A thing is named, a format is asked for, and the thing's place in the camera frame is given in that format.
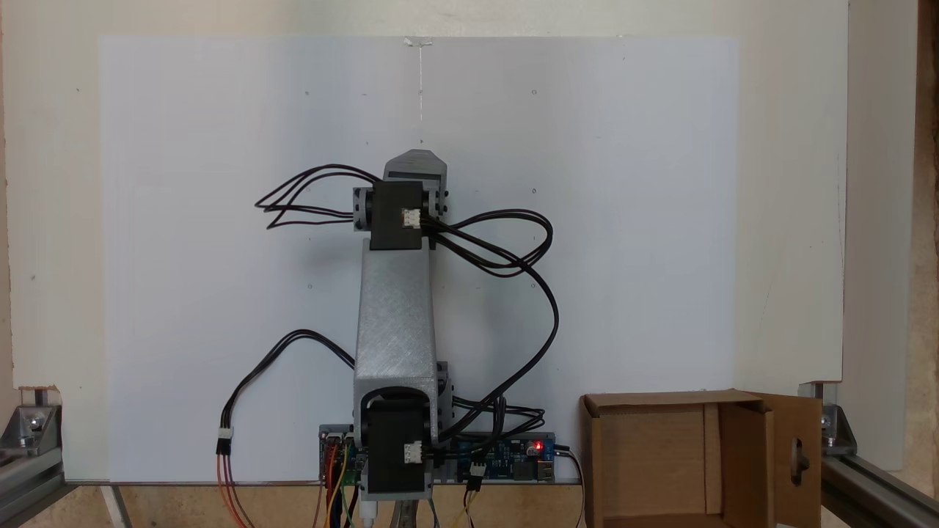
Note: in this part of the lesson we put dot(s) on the clear tape strip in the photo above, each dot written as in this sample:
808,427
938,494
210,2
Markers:
418,42

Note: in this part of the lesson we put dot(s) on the blue circuit board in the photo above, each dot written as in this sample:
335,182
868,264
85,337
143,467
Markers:
506,458

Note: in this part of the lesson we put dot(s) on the white USB plug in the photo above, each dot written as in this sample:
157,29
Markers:
368,517

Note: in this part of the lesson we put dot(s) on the open cardboard box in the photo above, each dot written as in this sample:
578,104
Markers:
653,462

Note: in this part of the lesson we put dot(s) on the metal corner bracket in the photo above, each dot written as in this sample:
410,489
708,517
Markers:
832,425
29,425

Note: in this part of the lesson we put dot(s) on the aluminium profile rail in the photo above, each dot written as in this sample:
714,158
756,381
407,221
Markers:
873,495
26,484

